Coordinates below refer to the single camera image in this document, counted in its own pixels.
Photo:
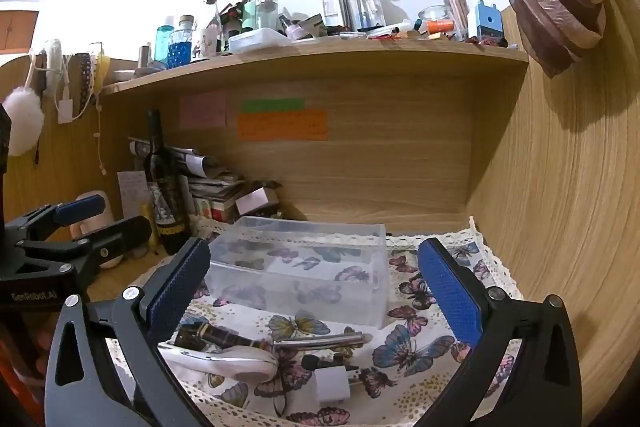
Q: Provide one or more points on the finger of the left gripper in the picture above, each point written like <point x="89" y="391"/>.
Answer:
<point x="115" y="240"/>
<point x="69" y="213"/>

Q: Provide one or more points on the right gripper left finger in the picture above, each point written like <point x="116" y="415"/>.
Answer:
<point x="105" y="366"/>

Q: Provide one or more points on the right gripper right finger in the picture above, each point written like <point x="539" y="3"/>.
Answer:
<point x="544" y="386"/>

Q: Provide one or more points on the dark perfume bottle gold cap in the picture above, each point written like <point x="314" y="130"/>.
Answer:
<point x="198" y="335"/>

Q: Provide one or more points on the white handheld thermometer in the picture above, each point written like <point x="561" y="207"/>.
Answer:
<point x="246" y="364"/>

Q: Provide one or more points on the silver metal flashlight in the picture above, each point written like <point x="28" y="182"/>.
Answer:
<point x="323" y="342"/>

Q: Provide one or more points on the white travel plug adapter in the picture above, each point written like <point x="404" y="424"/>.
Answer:
<point x="334" y="384"/>

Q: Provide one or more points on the small black clip microphone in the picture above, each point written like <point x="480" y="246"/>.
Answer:
<point x="311" y="363"/>

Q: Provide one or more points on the cream pillar candle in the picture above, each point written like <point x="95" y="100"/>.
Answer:
<point x="96" y="223"/>

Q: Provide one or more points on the dark wine bottle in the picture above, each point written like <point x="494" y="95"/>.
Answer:
<point x="160" y="168"/>

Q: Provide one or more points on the white fluffy pompom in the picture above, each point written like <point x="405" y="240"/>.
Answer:
<point x="23" y="107"/>

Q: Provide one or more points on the stack of books and papers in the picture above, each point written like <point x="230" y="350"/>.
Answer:
<point x="209" y="190"/>

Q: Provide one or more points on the pink sticky note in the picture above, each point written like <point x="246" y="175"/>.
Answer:
<point x="203" y="110"/>

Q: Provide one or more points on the blue liquid bottle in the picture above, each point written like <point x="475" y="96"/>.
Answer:
<point x="179" y="51"/>

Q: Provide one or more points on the green sticky note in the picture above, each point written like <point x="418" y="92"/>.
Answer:
<point x="271" y="105"/>

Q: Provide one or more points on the butterfly print lace cloth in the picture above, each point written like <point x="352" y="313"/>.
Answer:
<point x="379" y="395"/>

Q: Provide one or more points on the clear plastic storage box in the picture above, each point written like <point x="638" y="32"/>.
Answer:
<point x="338" y="273"/>

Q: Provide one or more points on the orange sticky note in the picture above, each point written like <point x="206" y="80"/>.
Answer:
<point x="297" y="125"/>

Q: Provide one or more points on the white plastic tray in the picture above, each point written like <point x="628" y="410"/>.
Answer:
<point x="258" y="39"/>

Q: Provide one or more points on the wooden shelf board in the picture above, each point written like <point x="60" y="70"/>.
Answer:
<point x="333" y="58"/>

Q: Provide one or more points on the clear toothbrush package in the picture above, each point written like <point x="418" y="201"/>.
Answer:
<point x="354" y="15"/>

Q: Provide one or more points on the blue pencil sharpener box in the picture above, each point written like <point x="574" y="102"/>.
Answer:
<point x="488" y="21"/>

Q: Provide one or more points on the glitter tube container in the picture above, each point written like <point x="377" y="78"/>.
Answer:
<point x="459" y="11"/>

